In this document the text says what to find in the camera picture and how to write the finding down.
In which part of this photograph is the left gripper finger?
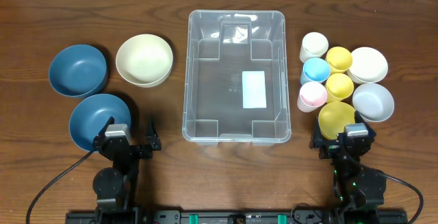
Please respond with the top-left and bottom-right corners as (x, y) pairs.
(96, 116), (114, 138)
(144, 119), (162, 151)

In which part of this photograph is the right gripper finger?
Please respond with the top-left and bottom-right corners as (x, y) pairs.
(309, 119), (324, 149)
(355, 110), (368, 125)

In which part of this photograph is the yellow cup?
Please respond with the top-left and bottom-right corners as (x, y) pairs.
(325, 47), (352, 75)
(325, 73), (355, 103)

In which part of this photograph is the pink cup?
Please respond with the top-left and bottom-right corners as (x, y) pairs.
(297, 82), (327, 112)

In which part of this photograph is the light blue cup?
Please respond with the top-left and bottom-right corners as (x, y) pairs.
(300, 58), (331, 85)

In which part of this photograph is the cream white cup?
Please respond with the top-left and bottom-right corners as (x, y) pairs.
(299, 32), (329, 63)

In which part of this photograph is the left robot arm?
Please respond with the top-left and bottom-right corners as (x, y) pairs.
(93, 116), (162, 212)

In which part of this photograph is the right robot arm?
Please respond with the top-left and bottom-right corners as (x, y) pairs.
(310, 112), (386, 222)

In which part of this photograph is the clear plastic storage container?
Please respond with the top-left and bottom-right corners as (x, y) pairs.
(182, 10), (292, 145)

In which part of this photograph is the dark blue bowl lower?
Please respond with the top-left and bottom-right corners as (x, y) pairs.
(69, 94), (131, 151)

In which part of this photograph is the dark blue bowl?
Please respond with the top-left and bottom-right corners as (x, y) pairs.
(49, 45), (108, 99)
(69, 94), (131, 151)

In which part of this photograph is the grey small bowl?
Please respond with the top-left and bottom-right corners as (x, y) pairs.
(352, 83), (395, 123)

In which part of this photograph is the yellow small bowl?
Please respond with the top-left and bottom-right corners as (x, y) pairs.
(318, 101), (356, 140)

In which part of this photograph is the white small bowl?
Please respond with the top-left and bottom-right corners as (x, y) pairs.
(347, 47), (389, 84)

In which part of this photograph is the dark blue bowl upper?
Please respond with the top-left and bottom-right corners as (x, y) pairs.
(49, 45), (108, 99)

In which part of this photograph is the cream large bowl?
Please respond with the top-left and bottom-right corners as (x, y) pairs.
(116, 34), (174, 88)

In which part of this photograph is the white paper label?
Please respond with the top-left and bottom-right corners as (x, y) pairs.
(242, 71), (267, 109)

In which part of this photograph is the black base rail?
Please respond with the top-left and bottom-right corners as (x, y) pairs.
(65, 209), (408, 224)

